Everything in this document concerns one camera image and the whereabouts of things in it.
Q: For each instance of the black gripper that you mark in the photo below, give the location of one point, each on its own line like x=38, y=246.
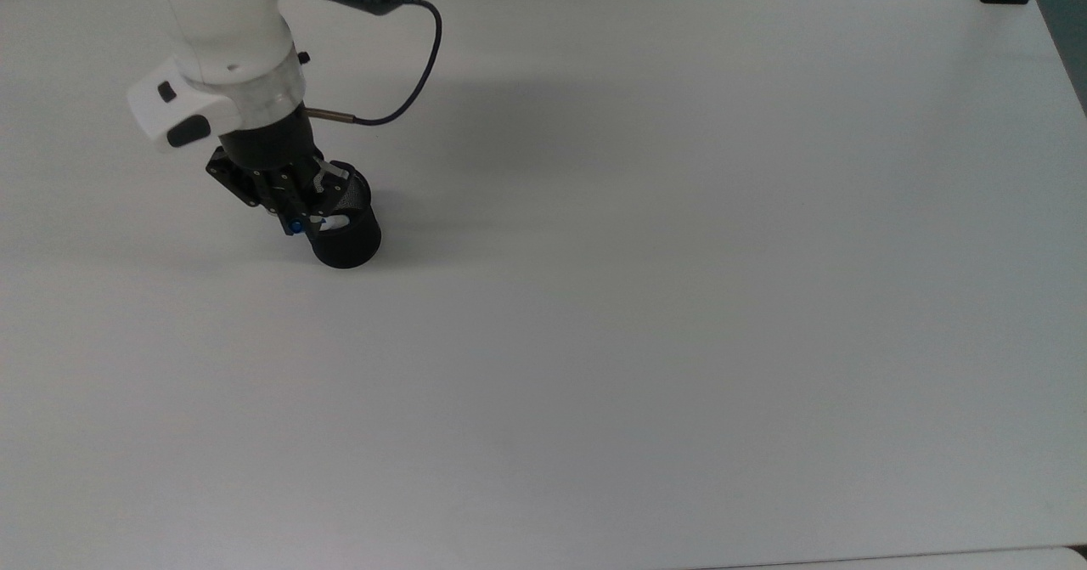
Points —
x=267, y=158

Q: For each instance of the blue marker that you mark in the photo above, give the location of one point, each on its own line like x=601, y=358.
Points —
x=295, y=228

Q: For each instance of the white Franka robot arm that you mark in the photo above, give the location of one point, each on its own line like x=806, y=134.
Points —
x=221, y=26

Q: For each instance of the black mesh pen cup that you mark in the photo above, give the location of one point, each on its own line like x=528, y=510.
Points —
x=352, y=234

